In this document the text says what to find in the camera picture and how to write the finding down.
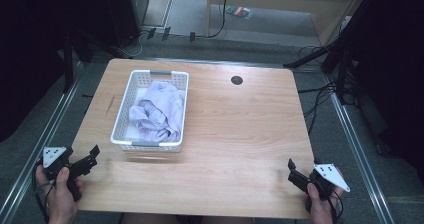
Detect person's left hand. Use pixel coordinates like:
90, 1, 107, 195
34, 165, 85, 224

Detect black metal stand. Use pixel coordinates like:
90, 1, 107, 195
62, 32, 75, 94

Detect dark curtain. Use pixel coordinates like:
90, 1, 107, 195
346, 0, 424, 178
0, 0, 111, 144

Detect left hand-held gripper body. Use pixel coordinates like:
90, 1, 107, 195
42, 145, 83, 202

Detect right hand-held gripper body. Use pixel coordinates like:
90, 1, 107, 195
308, 163, 351, 202

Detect white plastic basket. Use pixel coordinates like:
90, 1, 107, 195
110, 69, 190, 153

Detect person's right hand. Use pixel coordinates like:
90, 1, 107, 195
304, 168, 345, 224

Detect black floor cables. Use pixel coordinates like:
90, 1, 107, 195
297, 44, 354, 136

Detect black hanging cable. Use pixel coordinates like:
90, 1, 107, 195
196, 0, 231, 39

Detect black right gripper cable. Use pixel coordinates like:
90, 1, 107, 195
327, 189, 344, 224

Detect black angled tripod stand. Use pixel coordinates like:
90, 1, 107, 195
283, 0, 381, 106

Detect colourful flat packet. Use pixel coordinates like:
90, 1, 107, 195
225, 5, 253, 20

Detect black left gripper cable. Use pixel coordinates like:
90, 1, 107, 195
31, 160, 54, 224

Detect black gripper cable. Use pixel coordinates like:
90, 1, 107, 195
327, 189, 344, 224
31, 160, 54, 224

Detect metal floor rail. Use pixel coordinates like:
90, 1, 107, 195
0, 62, 84, 224
324, 75, 398, 224

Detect white floor cable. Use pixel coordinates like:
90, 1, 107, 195
116, 30, 149, 59

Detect pale lavender shirt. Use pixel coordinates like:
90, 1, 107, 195
128, 79, 186, 144

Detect black cabinet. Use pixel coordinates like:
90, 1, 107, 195
101, 0, 150, 49

